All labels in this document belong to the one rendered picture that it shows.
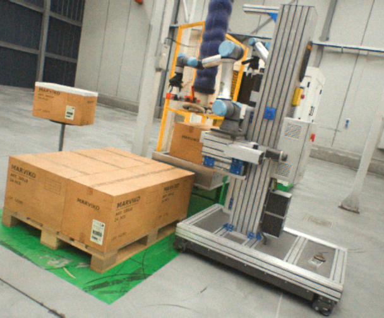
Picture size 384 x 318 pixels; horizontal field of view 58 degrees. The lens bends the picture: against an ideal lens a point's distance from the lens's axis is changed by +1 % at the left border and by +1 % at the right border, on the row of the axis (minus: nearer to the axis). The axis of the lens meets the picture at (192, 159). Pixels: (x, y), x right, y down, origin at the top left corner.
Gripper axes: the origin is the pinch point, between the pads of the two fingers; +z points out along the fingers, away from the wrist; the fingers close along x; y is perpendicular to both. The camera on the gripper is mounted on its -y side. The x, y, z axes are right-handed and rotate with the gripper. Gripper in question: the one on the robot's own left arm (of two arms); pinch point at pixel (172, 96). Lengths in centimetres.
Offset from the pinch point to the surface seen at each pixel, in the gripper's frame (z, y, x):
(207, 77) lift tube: -23, 52, -4
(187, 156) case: 56, 52, 0
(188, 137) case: 37, 52, 3
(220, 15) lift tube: -79, 51, -5
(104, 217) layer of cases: 82, -83, -13
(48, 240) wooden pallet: 116, -83, 31
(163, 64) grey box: -32, 122, 89
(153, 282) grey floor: 120, -68, -50
